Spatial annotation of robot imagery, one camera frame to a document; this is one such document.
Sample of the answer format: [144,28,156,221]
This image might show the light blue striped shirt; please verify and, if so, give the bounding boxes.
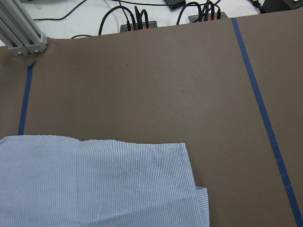
[0,135,210,227]

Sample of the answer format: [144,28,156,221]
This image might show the orange black usb hub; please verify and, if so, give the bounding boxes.
[119,20,159,33]

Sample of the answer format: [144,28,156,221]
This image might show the aluminium frame post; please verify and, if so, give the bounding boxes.
[0,0,47,56]

